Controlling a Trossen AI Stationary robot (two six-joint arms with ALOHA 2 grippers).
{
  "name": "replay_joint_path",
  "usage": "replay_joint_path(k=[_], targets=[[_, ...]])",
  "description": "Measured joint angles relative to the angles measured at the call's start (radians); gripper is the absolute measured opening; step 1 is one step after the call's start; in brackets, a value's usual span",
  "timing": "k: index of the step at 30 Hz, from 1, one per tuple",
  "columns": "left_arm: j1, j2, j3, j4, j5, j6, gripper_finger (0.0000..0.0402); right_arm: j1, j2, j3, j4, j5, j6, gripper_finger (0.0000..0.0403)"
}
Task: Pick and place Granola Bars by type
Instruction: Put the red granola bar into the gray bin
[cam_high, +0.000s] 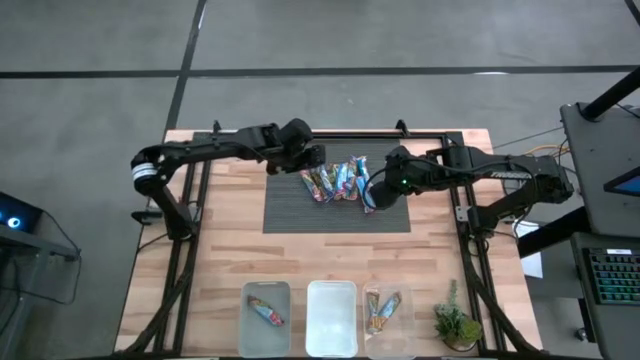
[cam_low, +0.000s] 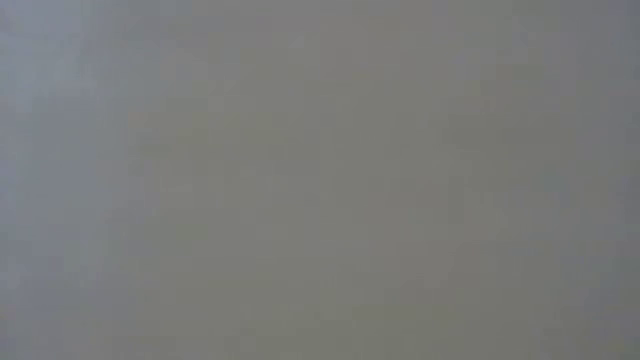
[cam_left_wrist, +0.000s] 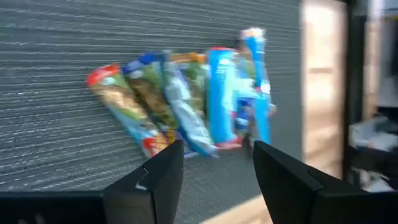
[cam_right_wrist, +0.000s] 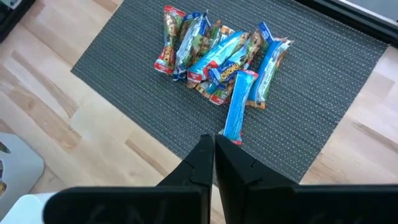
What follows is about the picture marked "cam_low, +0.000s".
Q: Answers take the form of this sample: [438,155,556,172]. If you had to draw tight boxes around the white plastic bin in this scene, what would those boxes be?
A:
[0,0,640,360]

